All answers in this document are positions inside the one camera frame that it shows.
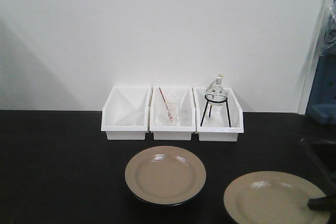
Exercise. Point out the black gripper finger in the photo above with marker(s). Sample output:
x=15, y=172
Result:
x=326, y=203

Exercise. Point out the beige plate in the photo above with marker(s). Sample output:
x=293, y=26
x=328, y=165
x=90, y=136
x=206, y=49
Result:
x=165, y=167
x=272, y=197

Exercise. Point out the black sink basin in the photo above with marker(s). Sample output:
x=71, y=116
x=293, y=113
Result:
x=322, y=153

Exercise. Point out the grey pegboard drying rack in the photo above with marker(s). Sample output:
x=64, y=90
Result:
x=321, y=104

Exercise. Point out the white bin right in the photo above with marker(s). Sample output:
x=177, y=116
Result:
x=216, y=128

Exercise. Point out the white bin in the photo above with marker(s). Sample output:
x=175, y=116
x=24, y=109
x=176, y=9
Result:
x=159, y=117
x=216, y=128
x=125, y=114

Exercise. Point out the black tripod stand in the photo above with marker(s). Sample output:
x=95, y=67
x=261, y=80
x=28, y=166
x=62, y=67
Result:
x=228, y=113

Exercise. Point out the glass flask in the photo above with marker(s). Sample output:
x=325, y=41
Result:
x=215, y=94

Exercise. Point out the glass beaker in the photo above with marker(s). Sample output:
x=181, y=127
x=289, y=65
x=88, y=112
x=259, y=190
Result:
x=174, y=107

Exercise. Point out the white bin middle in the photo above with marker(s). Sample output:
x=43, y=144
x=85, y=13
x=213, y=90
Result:
x=159, y=117

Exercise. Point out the red white stirring rod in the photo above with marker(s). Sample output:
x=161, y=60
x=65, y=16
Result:
x=166, y=105

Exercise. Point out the white bin left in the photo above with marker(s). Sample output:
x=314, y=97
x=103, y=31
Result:
x=125, y=114

